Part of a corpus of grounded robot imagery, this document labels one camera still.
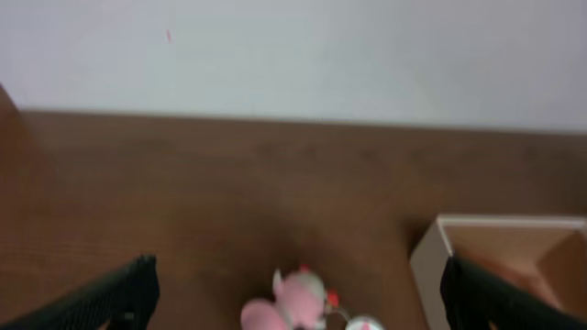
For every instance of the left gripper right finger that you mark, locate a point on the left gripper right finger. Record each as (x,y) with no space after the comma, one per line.
(476,299)

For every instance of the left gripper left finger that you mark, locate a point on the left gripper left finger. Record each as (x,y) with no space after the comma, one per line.
(124,298)

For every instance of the small round paper fan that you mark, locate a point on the small round paper fan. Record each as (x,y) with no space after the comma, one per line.
(359,322)

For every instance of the pink white figurine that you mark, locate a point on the pink white figurine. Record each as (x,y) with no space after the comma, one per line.
(301,301)

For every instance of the white cardboard box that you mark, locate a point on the white cardboard box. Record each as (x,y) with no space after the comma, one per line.
(550,251)

